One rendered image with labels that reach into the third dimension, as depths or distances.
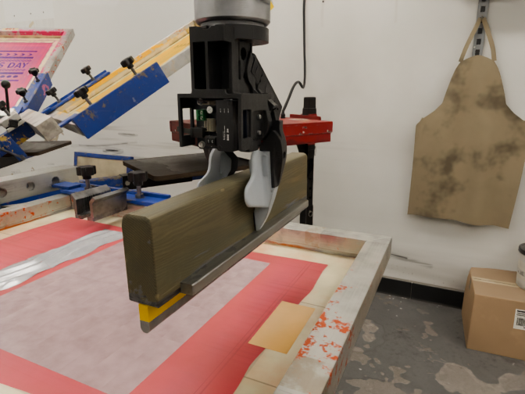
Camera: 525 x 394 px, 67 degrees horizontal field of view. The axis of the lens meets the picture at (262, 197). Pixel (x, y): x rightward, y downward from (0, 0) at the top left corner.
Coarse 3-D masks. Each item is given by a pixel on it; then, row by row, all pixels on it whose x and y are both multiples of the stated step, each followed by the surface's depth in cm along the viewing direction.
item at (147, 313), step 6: (180, 294) 36; (186, 294) 37; (174, 300) 35; (138, 306) 32; (144, 306) 32; (150, 306) 32; (162, 306) 34; (168, 306) 34; (144, 312) 32; (150, 312) 32; (156, 312) 33; (144, 318) 32; (150, 318) 32
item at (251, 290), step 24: (0, 240) 78; (24, 240) 78; (48, 240) 78; (72, 240) 78; (120, 240) 78; (72, 264) 67; (96, 264) 67; (120, 264) 67; (240, 264) 67; (264, 264) 67; (288, 264) 67; (312, 264) 67; (216, 288) 59; (240, 288) 59; (264, 288) 59; (288, 288) 59; (312, 288) 59; (240, 312) 53; (264, 312) 53
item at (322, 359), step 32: (0, 224) 83; (288, 224) 76; (352, 256) 70; (384, 256) 63; (352, 288) 51; (320, 320) 44; (352, 320) 44; (320, 352) 39; (288, 384) 35; (320, 384) 35
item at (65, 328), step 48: (48, 288) 59; (96, 288) 59; (0, 336) 47; (48, 336) 47; (96, 336) 47; (144, 336) 47; (192, 336) 47; (240, 336) 47; (48, 384) 40; (96, 384) 40; (144, 384) 40; (192, 384) 40
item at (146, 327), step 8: (296, 216) 62; (264, 240) 52; (224, 272) 43; (184, 296) 36; (192, 296) 38; (176, 304) 35; (168, 312) 34; (152, 320) 33; (160, 320) 34; (144, 328) 33; (152, 328) 33
